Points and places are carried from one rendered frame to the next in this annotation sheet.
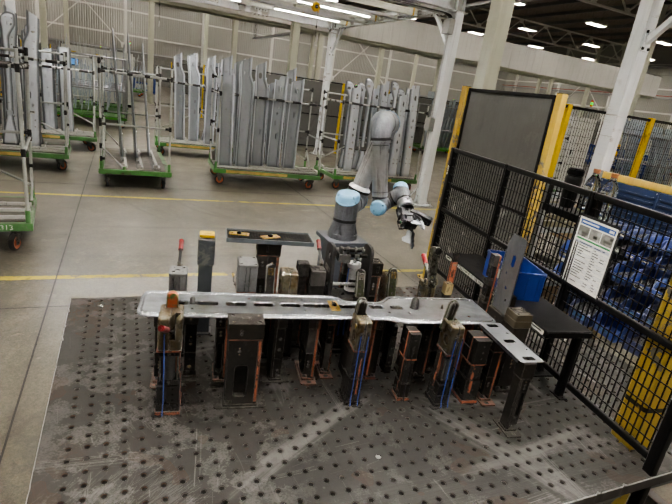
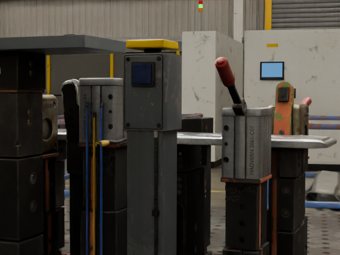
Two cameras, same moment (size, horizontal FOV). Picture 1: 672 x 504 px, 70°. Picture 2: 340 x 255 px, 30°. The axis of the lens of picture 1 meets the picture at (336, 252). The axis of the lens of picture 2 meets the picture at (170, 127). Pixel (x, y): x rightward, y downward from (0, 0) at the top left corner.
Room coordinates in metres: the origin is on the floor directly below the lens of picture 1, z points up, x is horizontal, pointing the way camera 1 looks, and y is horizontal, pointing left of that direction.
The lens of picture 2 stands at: (2.62, 1.14, 1.08)
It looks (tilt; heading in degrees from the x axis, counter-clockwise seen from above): 3 degrees down; 218
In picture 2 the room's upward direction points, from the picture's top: straight up
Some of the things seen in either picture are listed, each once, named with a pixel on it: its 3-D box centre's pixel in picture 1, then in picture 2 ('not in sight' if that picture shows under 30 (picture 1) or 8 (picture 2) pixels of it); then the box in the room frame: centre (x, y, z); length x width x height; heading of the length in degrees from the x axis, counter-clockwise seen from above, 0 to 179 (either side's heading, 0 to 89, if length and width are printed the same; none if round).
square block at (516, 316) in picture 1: (509, 349); not in sight; (1.79, -0.77, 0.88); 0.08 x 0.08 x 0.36; 16
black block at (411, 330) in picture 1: (407, 364); not in sight; (1.62, -0.33, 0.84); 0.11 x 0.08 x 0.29; 16
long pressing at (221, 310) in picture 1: (329, 307); (22, 131); (1.70, -0.01, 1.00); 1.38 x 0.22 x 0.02; 106
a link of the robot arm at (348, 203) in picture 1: (347, 204); not in sight; (2.34, -0.02, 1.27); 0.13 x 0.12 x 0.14; 164
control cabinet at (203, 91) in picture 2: not in sight; (214, 85); (-6.05, -4.73, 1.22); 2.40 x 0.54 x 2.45; 22
